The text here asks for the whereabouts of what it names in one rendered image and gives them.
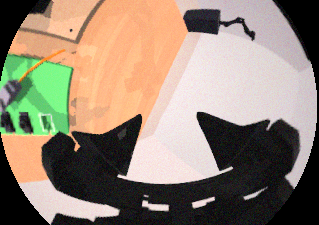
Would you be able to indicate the green flat rectangular block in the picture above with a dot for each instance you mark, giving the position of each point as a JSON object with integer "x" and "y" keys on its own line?
{"x": 42, "y": 105}

